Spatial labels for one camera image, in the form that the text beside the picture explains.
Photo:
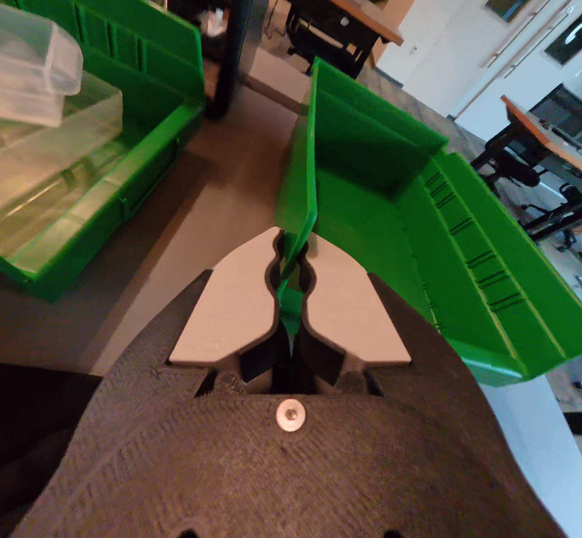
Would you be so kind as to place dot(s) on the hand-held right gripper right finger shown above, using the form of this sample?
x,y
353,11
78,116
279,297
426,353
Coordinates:
x,y
354,315

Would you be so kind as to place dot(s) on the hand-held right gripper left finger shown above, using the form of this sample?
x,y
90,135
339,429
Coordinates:
x,y
227,310

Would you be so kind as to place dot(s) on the green plastic bin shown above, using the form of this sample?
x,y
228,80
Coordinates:
x,y
136,19
363,210

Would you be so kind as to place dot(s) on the black office chair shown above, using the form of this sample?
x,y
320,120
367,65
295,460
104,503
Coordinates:
x,y
514,169

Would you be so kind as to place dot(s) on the wooden top desk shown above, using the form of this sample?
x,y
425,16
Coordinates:
x,y
345,5
523,119

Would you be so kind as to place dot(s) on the black monitor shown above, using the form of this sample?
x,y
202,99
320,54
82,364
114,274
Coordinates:
x,y
561,110

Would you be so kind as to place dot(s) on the black metal post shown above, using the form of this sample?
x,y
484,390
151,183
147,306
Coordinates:
x,y
236,46

